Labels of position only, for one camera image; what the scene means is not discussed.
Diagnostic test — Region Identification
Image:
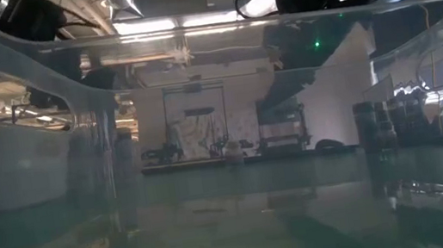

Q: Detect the black table edge rail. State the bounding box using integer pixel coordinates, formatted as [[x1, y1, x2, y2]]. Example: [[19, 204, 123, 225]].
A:
[[139, 135, 359, 180]]

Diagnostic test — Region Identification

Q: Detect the metal shelf cart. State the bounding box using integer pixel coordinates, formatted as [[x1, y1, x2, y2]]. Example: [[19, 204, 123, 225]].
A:
[[255, 94, 312, 157]]

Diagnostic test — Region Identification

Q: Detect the large clear plastic bin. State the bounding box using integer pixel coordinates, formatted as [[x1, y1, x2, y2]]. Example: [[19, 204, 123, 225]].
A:
[[0, 0, 443, 248]]

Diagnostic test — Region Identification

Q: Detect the ceiling light fixture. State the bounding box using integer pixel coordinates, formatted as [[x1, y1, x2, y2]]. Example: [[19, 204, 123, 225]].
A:
[[114, 6, 241, 39]]

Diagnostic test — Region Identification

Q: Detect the black rounded object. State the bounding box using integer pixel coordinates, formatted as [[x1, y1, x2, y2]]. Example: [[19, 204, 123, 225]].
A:
[[313, 135, 345, 152]]

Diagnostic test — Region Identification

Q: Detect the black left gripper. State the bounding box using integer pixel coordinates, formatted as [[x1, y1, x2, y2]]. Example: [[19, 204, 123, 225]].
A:
[[35, 31, 119, 101]]

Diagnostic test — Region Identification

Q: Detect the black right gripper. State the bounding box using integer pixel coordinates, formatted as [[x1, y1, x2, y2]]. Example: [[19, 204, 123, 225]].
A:
[[242, 0, 357, 111]]

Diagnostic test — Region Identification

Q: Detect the black frame white backdrop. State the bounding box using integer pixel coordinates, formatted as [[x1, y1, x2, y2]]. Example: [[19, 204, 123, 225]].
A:
[[159, 79, 235, 166]]

